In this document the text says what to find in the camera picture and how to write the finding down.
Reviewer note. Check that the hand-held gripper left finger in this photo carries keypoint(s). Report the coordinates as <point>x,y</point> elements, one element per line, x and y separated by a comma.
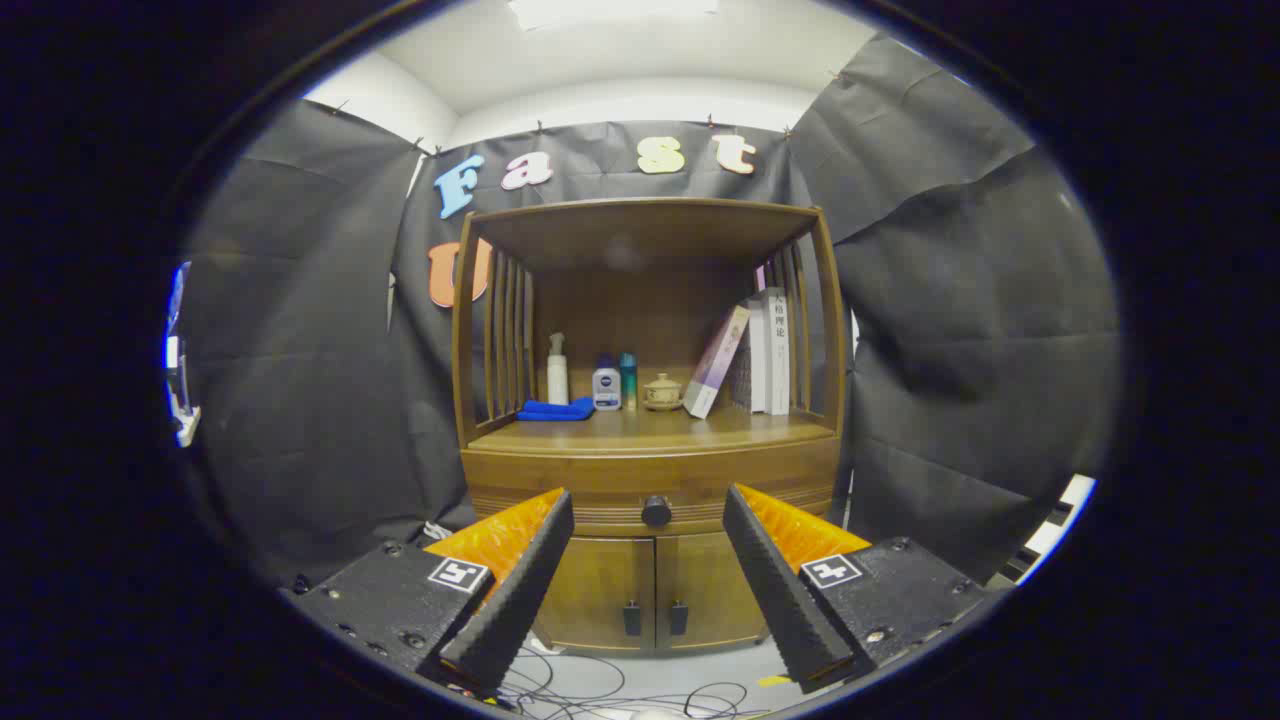
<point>525,590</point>

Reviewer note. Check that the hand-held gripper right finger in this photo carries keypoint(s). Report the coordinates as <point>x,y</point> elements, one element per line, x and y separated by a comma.
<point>775,590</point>

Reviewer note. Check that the wooden drawer with black knob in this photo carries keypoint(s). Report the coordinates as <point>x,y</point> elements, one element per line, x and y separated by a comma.
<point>650,470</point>

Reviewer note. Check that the wooden cabinet door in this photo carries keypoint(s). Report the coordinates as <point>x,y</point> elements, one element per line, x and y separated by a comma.
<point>705,590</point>
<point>600,590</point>

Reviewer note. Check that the wooden countertop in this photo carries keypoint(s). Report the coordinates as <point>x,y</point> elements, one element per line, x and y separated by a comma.
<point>640,428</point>

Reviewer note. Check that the brown wooden cabinet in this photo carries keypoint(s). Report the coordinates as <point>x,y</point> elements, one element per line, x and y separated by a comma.
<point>640,300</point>

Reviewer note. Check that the yellow floor tape piece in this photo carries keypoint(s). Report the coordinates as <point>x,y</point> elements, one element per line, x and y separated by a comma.
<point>773,681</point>

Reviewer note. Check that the blue folded cloth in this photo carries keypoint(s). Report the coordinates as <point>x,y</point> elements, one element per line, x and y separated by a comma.
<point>555,410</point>

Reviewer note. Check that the white spray bottle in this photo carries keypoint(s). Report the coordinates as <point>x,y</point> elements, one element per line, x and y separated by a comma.
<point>557,385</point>

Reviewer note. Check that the patterned cover book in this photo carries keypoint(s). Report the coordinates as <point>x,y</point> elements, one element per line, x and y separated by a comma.
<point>742,380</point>

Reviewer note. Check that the white bottle with blue cap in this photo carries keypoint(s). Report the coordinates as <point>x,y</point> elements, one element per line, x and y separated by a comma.
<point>606,390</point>

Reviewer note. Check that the white book with black lettering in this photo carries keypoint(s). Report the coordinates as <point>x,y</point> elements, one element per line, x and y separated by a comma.
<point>778,370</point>

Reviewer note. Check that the beige lidded teacup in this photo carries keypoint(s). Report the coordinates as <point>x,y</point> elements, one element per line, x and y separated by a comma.
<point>662,393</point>

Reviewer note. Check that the slim teal bottle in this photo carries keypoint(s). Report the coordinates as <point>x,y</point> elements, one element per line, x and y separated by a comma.
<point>629,385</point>

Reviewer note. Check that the purple and white book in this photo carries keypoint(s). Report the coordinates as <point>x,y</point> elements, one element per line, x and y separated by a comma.
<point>715,365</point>

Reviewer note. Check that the white and black striped object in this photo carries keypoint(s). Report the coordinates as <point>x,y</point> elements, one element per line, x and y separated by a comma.
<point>1050,525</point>

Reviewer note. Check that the ceiling light panel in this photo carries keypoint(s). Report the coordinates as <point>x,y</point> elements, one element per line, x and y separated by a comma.
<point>610,10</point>

